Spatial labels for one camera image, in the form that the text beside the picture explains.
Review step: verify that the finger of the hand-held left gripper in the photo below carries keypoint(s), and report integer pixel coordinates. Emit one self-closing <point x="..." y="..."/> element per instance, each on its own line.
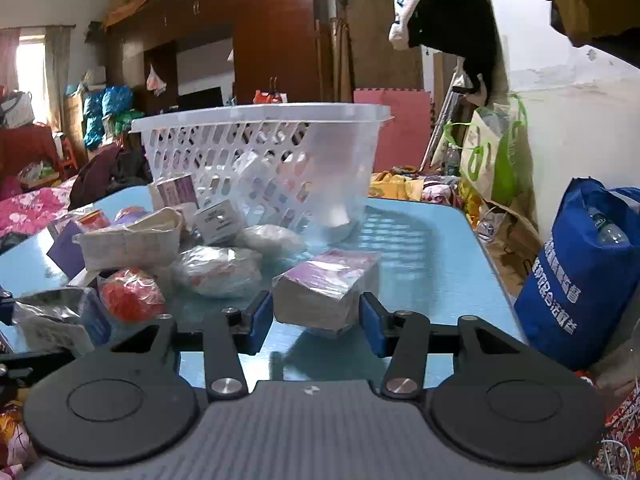
<point x="30" y="370"/>
<point x="5" y="306"/>

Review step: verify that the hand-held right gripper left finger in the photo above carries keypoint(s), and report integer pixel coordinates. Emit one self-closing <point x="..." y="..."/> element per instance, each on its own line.
<point x="261" y="317"/>

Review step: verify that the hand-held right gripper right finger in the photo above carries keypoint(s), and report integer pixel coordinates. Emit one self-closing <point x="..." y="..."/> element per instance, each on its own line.
<point x="372" y="327"/>

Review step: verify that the purple pack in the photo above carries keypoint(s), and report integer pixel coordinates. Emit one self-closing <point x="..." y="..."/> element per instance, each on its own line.
<point x="325" y="285"/>

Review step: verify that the clear bundle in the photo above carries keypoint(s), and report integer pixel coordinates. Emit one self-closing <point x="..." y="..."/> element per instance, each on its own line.
<point x="272" y="241"/>
<point x="215" y="270"/>

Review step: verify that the light purple box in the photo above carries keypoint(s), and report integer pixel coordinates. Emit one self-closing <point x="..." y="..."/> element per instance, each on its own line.
<point x="175" y="191"/>

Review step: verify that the white plastic basket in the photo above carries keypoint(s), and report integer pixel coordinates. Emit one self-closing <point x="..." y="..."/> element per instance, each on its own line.
<point x="320" y="160"/>

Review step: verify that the silver foil packet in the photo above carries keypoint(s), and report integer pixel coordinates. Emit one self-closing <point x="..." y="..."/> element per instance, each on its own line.
<point x="50" y="317"/>

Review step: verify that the colourful printed cloth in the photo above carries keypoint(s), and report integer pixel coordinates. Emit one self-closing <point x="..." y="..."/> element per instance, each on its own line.
<point x="12" y="440"/>

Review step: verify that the purple card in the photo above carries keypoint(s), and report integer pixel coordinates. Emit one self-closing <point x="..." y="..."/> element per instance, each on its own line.
<point x="67" y="256"/>

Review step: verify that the pink floral blanket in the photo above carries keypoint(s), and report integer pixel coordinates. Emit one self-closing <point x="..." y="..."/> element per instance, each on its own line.
<point x="30" y="210"/>

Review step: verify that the red can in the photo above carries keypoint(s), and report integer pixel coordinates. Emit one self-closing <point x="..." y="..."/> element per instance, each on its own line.
<point x="94" y="221"/>

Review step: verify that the red mesh ball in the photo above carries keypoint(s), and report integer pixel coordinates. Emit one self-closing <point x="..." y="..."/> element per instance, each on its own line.
<point x="131" y="296"/>

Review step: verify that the beige printed packet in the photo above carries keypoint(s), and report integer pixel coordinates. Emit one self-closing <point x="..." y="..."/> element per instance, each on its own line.
<point x="130" y="245"/>

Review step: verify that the yellow cloth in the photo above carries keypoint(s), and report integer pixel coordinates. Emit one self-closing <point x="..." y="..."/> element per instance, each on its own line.
<point x="395" y="187"/>

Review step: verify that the pink patterned bedding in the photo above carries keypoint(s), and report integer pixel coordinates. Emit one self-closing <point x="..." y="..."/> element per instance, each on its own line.
<point x="440" y="192"/>

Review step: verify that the red covered cabinet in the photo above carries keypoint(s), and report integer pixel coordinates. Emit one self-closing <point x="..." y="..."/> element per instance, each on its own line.
<point x="25" y="152"/>

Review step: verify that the purple round lid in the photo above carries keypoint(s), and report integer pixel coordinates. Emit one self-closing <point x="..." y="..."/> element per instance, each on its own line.
<point x="131" y="215"/>

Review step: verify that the dark clothes pile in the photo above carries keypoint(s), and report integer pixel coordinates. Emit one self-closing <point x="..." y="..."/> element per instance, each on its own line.
<point x="100" y="175"/>

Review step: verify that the brown paper bag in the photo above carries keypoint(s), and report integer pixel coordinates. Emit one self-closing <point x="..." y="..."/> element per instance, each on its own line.
<point x="515" y="250"/>

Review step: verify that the blue fabric bag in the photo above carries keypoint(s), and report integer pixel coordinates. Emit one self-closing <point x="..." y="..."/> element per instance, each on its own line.
<point x="565" y="290"/>

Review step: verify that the white spotted bag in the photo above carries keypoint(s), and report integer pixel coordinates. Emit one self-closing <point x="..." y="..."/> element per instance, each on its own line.
<point x="15" y="110"/>

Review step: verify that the pink foam mat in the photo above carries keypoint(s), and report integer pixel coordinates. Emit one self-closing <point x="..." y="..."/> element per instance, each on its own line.
<point x="400" y="130"/>

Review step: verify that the green white tote bag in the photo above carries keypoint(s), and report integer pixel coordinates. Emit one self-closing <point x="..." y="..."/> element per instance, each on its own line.
<point x="480" y="155"/>

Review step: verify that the metal crutches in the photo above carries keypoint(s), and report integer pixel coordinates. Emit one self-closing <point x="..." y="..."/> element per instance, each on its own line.
<point x="440" y="120"/>

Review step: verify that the red hanging bag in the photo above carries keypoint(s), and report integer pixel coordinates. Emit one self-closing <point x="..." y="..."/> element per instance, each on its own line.
<point x="267" y="97"/>

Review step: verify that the blue plastic bags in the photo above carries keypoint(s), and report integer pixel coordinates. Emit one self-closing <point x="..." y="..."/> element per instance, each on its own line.
<point x="107" y="105"/>

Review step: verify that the black television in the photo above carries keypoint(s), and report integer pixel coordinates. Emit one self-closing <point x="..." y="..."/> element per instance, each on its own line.
<point x="200" y="99"/>

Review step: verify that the grey window curtain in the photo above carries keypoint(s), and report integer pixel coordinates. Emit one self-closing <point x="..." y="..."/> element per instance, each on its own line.
<point x="57" y="70"/>

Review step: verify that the clear water bottle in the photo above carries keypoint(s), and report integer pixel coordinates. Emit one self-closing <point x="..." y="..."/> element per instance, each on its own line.
<point x="610" y="232"/>

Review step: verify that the small hanging plastic bag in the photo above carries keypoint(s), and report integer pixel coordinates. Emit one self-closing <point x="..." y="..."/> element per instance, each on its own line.
<point x="156" y="80"/>

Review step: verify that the red printed bag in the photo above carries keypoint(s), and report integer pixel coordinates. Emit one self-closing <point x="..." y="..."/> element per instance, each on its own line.
<point x="622" y="435"/>

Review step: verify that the brown wooden wardrobe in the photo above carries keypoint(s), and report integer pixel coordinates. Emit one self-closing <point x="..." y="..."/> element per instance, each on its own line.
<point x="270" y="35"/>

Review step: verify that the brown wooden door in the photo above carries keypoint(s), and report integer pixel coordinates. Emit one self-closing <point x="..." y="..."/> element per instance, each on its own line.
<point x="380" y="40"/>

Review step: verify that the white black hanging garment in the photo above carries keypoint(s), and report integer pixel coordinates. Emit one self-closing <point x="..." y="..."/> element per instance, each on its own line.
<point x="450" y="25"/>

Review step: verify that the brown hanging cloth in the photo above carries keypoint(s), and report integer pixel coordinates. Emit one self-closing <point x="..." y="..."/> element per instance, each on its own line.
<point x="600" y="5"/>

